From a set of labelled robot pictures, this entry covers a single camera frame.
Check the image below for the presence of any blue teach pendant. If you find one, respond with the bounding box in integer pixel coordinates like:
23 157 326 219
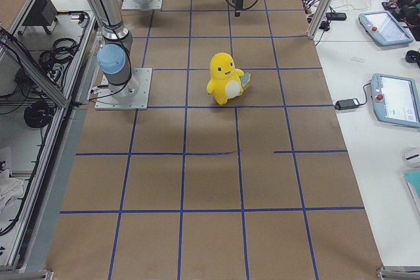
370 73 419 129
358 11 414 47

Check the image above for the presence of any aluminium frame post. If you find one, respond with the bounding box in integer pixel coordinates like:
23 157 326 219
306 0 348 41

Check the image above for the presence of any blue teach pendant near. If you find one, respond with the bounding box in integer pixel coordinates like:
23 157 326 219
370 73 419 129

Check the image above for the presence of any yellow plush toy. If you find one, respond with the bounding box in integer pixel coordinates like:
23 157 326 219
206 52 251 105

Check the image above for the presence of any white crumpled cloth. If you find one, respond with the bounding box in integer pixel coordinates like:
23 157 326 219
0 147 24 215

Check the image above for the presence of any black power adapter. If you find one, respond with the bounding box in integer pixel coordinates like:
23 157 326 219
334 98 360 111

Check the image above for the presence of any blue teach pendant far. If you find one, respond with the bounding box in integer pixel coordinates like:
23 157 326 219
358 11 414 47

